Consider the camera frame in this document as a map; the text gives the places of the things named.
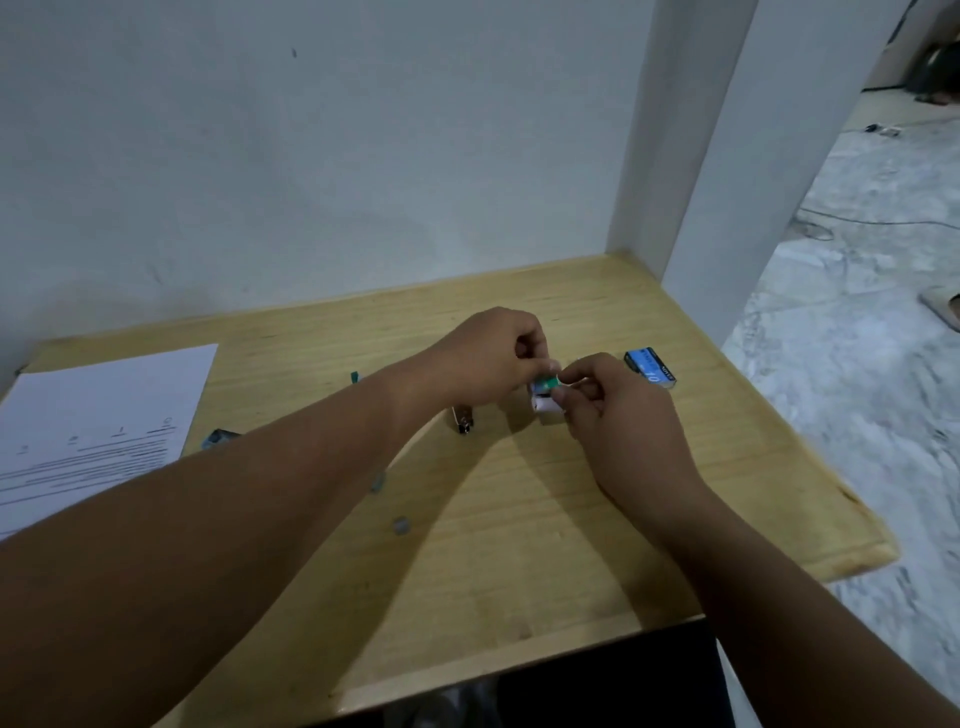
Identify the dark bag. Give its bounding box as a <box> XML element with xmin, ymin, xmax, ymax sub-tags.
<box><xmin>906</xmin><ymin>41</ymin><xmax>960</xmax><ymax>106</ymax></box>

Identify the person's left forearm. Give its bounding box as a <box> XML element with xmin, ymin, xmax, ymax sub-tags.
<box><xmin>0</xmin><ymin>361</ymin><xmax>451</xmax><ymax>728</ymax></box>

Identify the small white green staple box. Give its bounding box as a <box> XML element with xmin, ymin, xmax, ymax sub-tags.
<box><xmin>528</xmin><ymin>372</ymin><xmax>568</xmax><ymax>418</ymax></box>

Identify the white printed paper sheet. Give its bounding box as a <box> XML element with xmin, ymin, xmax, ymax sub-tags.
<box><xmin>0</xmin><ymin>343</ymin><xmax>219</xmax><ymax>543</ymax></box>

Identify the black cable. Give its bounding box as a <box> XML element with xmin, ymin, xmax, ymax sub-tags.
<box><xmin>790</xmin><ymin>207</ymin><xmax>960</xmax><ymax>243</ymax></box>

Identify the person's right hand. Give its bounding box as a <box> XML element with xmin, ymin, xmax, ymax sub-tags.
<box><xmin>550</xmin><ymin>351</ymin><xmax>711</xmax><ymax>531</ymax></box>

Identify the person's right forearm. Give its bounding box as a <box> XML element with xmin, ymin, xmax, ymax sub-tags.
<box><xmin>651</xmin><ymin>481</ymin><xmax>960</xmax><ymax>728</ymax></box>

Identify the person's left hand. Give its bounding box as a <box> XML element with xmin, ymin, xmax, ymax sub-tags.
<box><xmin>408</xmin><ymin>307</ymin><xmax>562</xmax><ymax>423</ymax></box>

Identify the blue staple box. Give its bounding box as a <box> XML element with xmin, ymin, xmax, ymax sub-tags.
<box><xmin>623</xmin><ymin>346</ymin><xmax>678</xmax><ymax>391</ymax></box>

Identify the light sandal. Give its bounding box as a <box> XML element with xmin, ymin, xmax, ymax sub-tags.
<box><xmin>918</xmin><ymin>284</ymin><xmax>960</xmax><ymax>333</ymax></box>

